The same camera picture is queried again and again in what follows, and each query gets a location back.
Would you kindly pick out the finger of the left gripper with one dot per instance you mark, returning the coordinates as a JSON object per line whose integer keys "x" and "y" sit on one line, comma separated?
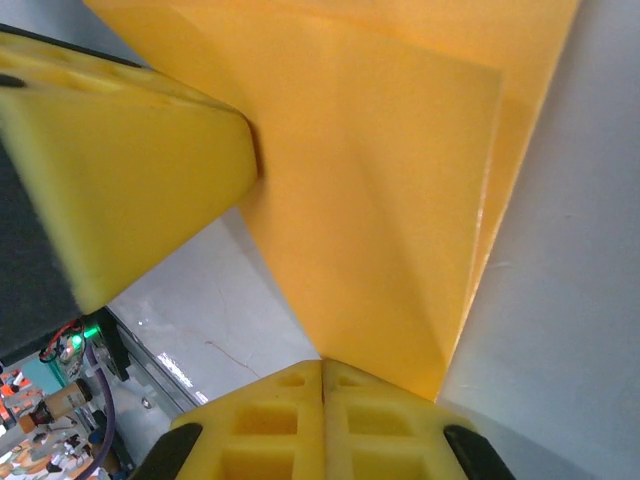
{"x": 125, "y": 175}

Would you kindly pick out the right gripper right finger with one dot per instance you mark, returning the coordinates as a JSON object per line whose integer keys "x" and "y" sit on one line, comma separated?
{"x": 390, "y": 425}

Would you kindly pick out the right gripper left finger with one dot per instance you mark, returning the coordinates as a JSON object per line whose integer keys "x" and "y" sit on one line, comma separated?
{"x": 260, "y": 425}

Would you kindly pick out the orange square paper sheet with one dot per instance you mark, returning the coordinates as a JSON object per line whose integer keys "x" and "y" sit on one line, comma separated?
{"x": 375, "y": 200}

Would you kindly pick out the aluminium mounting rail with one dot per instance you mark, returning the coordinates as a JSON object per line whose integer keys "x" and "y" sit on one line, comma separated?
{"x": 150, "y": 380}

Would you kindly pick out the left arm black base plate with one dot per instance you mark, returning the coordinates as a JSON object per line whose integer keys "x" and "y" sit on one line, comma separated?
{"x": 115, "y": 345}

